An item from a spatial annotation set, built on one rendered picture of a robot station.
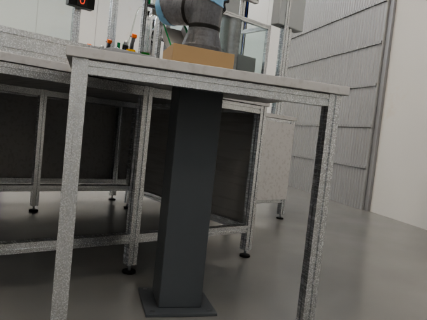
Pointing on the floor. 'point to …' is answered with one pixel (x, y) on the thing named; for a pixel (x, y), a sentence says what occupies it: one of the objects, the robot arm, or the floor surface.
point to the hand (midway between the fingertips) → (204, 13)
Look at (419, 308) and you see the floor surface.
